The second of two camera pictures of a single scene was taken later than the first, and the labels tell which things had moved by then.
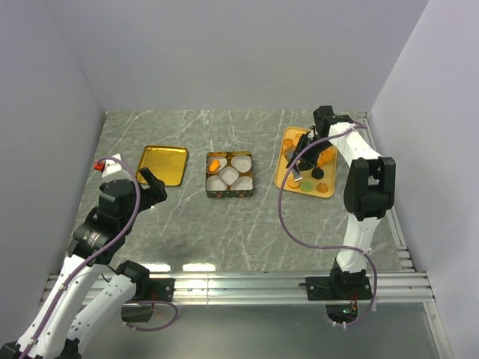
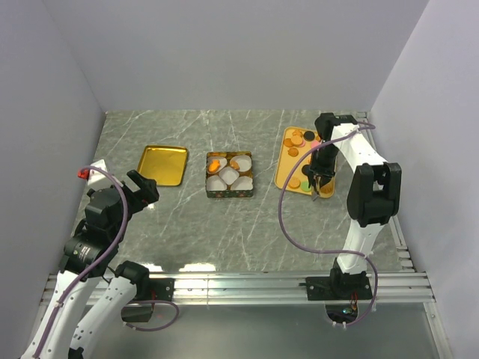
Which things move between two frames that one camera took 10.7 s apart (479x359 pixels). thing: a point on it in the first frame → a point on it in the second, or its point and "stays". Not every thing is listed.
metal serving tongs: x=290 y=153 → x=316 y=186
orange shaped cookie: x=214 y=166 stays
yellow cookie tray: x=320 y=180 stays
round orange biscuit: x=293 y=184 stays
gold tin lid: x=167 y=164 stays
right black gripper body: x=310 y=158 → x=322 y=161
